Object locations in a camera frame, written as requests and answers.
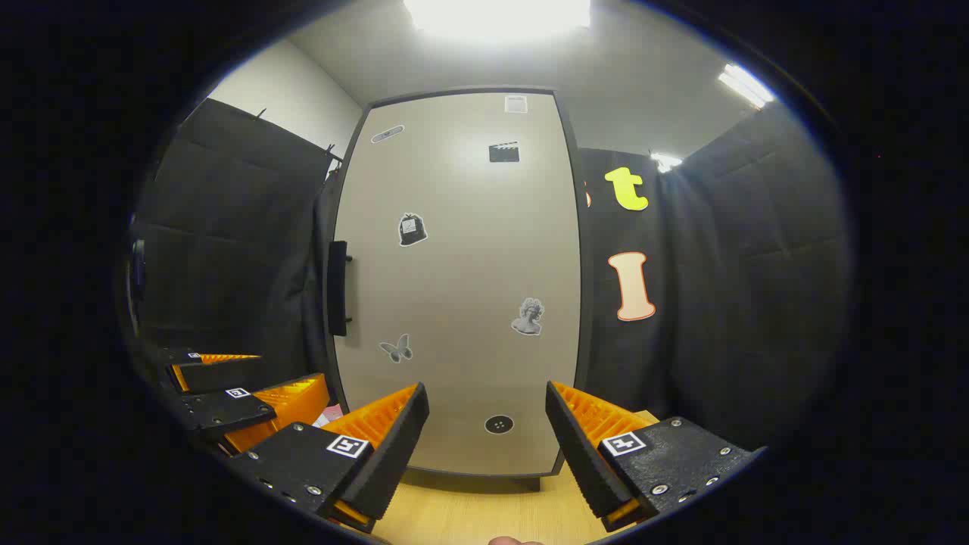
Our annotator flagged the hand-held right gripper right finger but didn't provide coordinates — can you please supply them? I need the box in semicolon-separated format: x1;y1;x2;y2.
545;381;767;533

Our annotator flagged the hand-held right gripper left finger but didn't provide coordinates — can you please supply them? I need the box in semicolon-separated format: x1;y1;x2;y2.
226;382;431;535

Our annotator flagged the black door handle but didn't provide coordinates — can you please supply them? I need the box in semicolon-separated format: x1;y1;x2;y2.
327;241;354;338

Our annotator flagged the grey cabinet door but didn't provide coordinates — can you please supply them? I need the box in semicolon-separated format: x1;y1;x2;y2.
333;91;582;478

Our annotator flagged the black backdrop cloth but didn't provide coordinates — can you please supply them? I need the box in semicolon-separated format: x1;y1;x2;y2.
125;97;852;455

